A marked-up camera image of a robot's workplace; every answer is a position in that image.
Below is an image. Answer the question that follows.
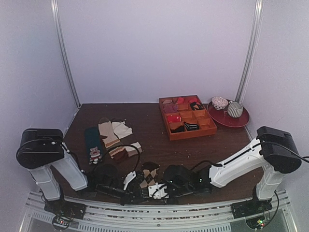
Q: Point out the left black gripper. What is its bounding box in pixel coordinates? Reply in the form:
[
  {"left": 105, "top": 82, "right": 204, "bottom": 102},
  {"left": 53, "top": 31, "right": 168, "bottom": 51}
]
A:
[{"left": 97, "top": 182, "right": 147, "bottom": 207}]

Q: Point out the brown argyle sock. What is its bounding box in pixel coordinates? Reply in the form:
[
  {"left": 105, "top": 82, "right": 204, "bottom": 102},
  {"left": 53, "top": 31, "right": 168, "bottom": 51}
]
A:
[{"left": 140, "top": 162, "right": 159, "bottom": 189}]

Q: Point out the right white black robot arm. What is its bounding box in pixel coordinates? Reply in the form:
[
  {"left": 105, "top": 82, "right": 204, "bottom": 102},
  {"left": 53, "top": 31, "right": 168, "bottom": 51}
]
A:
[{"left": 141, "top": 126, "right": 302, "bottom": 214}]

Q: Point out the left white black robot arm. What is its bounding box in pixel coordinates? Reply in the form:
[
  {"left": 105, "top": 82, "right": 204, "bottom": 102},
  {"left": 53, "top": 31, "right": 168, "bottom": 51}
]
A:
[{"left": 16, "top": 127, "right": 129, "bottom": 215}]

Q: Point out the striped beige brown sock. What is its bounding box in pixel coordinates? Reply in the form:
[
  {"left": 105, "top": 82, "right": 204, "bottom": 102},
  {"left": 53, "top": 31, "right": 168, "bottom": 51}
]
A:
[{"left": 98, "top": 117, "right": 142, "bottom": 162}]

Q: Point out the dark teal cartoon sock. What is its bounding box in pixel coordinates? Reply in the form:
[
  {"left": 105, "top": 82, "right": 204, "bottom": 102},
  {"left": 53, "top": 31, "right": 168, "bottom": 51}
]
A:
[{"left": 84, "top": 127, "right": 104, "bottom": 165}]

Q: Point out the black white striped rolled sock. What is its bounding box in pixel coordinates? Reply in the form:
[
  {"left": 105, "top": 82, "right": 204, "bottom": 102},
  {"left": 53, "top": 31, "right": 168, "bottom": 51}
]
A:
[{"left": 183, "top": 122, "right": 199, "bottom": 131}]

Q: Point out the wooden compartment tray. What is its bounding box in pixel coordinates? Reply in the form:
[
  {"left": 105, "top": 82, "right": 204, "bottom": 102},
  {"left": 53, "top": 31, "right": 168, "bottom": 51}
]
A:
[{"left": 159, "top": 95, "right": 217, "bottom": 141}]

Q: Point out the purple rolled sock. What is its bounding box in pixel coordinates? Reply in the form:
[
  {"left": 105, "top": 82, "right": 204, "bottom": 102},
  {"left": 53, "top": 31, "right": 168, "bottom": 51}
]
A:
[{"left": 162, "top": 104, "right": 178, "bottom": 114}]

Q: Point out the black red rolled sock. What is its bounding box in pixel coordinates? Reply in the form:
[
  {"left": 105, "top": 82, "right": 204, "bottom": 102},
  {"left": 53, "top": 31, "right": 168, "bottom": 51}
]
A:
[{"left": 190, "top": 101, "right": 204, "bottom": 111}]

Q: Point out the red round plate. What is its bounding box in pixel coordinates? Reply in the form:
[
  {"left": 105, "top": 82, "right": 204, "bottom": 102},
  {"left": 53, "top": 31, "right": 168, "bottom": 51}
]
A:
[{"left": 206, "top": 102, "right": 250, "bottom": 128}]

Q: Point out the dotted white bowl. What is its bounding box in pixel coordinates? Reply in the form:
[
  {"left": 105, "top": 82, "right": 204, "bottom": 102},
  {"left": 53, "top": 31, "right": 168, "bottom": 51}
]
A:
[{"left": 211, "top": 96, "right": 229, "bottom": 110}]

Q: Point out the striped white cup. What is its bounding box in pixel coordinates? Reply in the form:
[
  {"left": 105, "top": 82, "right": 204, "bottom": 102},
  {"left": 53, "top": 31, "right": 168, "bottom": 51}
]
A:
[{"left": 227, "top": 101, "right": 243, "bottom": 118}]

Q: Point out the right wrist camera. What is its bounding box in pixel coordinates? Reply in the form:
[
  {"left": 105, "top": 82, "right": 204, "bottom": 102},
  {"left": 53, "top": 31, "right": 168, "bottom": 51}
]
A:
[{"left": 163, "top": 165, "right": 192, "bottom": 188}]

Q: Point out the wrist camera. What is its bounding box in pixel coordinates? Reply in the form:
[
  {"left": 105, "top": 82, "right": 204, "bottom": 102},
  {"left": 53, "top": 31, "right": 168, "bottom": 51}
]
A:
[
  {"left": 163, "top": 165, "right": 192, "bottom": 188},
  {"left": 93, "top": 163, "right": 118, "bottom": 186}
]

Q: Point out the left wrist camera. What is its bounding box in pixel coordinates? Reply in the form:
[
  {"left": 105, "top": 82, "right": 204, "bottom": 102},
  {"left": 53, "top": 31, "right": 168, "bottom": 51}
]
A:
[{"left": 93, "top": 163, "right": 118, "bottom": 186}]

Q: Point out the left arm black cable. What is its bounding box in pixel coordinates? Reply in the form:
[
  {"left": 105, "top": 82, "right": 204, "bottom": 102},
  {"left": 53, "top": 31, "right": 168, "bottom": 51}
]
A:
[{"left": 91, "top": 144, "right": 142, "bottom": 177}]

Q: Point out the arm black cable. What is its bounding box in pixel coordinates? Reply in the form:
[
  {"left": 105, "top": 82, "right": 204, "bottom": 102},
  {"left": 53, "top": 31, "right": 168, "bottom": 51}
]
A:
[
  {"left": 265, "top": 140, "right": 309, "bottom": 228},
  {"left": 91, "top": 144, "right": 142, "bottom": 177}
]

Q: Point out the aluminium front rail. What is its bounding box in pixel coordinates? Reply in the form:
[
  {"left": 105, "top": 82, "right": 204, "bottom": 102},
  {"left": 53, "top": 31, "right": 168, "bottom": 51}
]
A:
[{"left": 24, "top": 189, "right": 295, "bottom": 232}]

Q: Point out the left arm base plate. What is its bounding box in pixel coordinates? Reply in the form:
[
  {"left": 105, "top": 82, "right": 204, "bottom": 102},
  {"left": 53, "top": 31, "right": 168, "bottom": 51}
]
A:
[{"left": 44, "top": 199, "right": 86, "bottom": 219}]

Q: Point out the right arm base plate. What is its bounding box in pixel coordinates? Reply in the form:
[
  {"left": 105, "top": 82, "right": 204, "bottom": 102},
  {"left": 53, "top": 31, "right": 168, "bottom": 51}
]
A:
[{"left": 231, "top": 199, "right": 272, "bottom": 218}]

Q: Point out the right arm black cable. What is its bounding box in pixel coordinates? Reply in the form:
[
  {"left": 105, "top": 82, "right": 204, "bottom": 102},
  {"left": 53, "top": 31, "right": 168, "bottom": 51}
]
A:
[{"left": 265, "top": 140, "right": 309, "bottom": 228}]

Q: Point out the left aluminium frame post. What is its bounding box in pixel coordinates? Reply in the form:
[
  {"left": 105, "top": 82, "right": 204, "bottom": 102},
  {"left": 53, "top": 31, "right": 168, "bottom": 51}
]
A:
[{"left": 51, "top": 0, "right": 81, "bottom": 108}]

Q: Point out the aluminium frame post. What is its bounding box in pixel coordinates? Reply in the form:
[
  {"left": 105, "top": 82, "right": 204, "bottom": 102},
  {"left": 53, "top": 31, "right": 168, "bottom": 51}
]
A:
[
  {"left": 235, "top": 0, "right": 264, "bottom": 102},
  {"left": 51, "top": 0, "right": 81, "bottom": 108}
]

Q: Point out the right aluminium frame post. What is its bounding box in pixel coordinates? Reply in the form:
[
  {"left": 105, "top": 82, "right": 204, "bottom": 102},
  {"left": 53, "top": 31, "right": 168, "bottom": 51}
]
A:
[{"left": 235, "top": 0, "right": 264, "bottom": 102}]

